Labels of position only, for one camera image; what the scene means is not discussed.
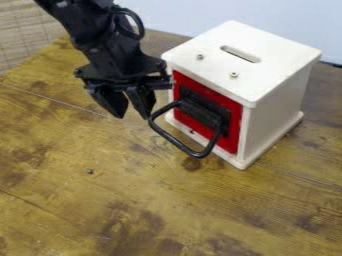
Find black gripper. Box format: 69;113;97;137
72;29;172;120

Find black metal drawer handle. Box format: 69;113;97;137
147;96;228;159

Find red drawer front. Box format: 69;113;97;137
172;71;243;154

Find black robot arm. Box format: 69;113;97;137
33;0;172;118

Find white wooden box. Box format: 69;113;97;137
161;21;320;169

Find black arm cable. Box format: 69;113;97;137
112;7;147;42

